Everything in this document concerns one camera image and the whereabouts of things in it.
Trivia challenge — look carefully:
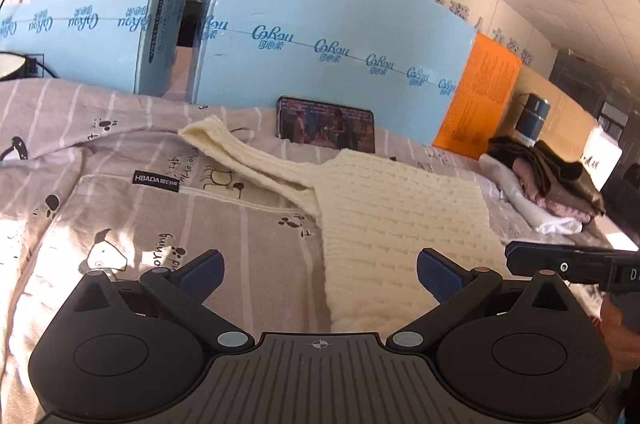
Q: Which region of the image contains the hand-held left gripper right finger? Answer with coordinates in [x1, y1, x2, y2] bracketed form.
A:
[386, 248, 581, 352]

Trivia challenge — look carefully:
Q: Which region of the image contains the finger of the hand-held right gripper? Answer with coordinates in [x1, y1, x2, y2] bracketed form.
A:
[504, 241, 610, 291]

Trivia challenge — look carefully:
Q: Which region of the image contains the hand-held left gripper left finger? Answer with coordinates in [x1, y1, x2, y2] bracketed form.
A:
[60, 249, 255, 353]

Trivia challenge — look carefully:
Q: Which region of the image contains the cream knit sweater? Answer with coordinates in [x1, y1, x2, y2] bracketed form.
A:
[178, 114, 507, 335]

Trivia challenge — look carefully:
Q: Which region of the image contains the pile of folded clothes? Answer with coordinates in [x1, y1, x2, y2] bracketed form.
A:
[487, 136, 607, 216]

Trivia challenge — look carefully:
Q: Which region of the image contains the person's right hand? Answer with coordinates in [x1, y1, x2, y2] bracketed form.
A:
[599, 294, 640, 373]

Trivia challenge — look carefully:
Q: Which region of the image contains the pink folded garment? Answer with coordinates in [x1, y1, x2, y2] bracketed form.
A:
[514, 159, 602, 226]

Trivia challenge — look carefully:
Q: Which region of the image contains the white folded garment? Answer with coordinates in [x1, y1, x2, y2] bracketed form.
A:
[479, 153, 585, 236]

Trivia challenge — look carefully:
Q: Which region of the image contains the printed cartoon blanket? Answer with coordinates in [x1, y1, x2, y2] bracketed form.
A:
[0, 79, 640, 424]

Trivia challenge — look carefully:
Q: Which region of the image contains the white printed bag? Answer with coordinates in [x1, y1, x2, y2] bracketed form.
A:
[579, 126, 624, 193]

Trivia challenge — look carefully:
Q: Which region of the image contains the dark blue thermos bottle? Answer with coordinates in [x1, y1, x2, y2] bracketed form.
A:
[514, 92, 552, 148]

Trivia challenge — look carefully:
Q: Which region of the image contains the brown cardboard box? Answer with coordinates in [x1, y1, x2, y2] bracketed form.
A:
[500, 66, 602, 166]

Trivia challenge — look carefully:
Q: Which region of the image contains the black smartphone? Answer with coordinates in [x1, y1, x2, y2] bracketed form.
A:
[277, 95, 376, 154]

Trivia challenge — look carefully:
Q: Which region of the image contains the white round object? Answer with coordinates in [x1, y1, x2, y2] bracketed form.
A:
[0, 52, 32, 81]

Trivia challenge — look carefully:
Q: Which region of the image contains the silver wall lettering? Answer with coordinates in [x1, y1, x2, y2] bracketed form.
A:
[420, 0, 537, 66]

